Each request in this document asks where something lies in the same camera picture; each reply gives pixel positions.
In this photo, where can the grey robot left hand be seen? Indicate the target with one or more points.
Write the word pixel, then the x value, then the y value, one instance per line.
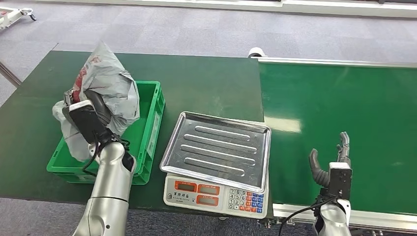
pixel 101 109

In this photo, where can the grey plastic mail package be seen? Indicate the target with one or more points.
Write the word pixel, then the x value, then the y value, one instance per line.
pixel 107 78

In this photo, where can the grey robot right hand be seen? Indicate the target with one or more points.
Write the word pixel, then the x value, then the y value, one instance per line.
pixel 317 169

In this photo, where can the steel weighing tray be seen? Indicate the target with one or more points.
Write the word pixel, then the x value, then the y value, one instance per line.
pixel 221 150

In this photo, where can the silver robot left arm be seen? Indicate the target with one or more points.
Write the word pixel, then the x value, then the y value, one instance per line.
pixel 109 195

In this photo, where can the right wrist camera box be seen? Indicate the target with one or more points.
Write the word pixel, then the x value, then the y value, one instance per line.
pixel 340 179

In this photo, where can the white electronic scale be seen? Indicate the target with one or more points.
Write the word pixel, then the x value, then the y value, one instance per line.
pixel 211 197

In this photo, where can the metal table leg bar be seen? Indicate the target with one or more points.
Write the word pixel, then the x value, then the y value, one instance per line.
pixel 9 74

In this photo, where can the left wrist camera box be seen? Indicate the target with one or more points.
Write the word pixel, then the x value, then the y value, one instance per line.
pixel 86 120

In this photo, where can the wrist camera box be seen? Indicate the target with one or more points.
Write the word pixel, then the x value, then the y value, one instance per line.
pixel 86 120
pixel 340 179

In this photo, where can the white conveyor roller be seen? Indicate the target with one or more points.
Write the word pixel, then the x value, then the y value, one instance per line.
pixel 256 52

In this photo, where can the green conveyor belt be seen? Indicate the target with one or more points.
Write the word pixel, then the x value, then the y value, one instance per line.
pixel 342 123

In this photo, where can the green plastic crate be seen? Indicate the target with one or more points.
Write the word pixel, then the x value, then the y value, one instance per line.
pixel 148 130

